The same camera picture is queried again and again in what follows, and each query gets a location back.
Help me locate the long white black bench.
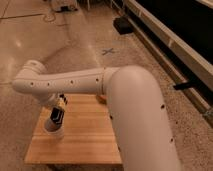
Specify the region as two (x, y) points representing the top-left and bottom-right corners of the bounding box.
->
(109, 0), (213, 124)

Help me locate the wooden table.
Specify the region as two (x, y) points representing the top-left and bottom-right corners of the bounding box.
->
(24, 95), (122, 165)

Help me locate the black box on floor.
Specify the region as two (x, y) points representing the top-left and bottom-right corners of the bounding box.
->
(113, 17), (133, 35)

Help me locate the white device on floor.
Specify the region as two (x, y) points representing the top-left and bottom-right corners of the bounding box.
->
(51, 0), (78, 12)

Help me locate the white ceramic cup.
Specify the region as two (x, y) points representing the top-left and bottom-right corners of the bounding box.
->
(44, 118), (64, 139)

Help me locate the orange bowl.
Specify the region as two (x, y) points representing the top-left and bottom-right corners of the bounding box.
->
(96, 95), (107, 104)

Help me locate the black striped eraser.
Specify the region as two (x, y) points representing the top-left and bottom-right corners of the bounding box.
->
(50, 108), (64, 125)

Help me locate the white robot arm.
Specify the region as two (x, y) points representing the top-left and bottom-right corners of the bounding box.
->
(12, 60), (182, 171)

